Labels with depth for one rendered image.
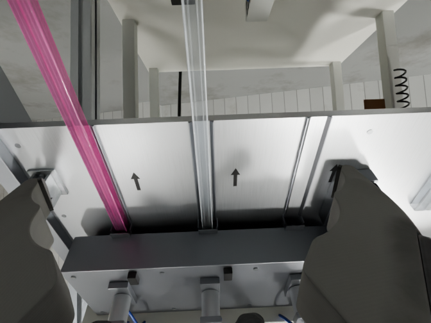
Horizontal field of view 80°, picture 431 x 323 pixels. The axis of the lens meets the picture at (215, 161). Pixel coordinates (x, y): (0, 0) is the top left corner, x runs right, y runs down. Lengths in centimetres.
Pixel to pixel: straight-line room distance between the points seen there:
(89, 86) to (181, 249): 36
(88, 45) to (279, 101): 274
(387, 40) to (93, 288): 80
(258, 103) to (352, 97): 102
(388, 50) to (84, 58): 69
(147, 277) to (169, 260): 4
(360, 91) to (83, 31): 299
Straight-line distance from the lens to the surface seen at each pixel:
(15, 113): 34
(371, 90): 334
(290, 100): 317
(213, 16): 74
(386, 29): 84
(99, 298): 42
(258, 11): 66
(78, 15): 62
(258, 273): 35
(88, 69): 57
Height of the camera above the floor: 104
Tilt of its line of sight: 5 degrees down
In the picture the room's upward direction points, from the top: 178 degrees clockwise
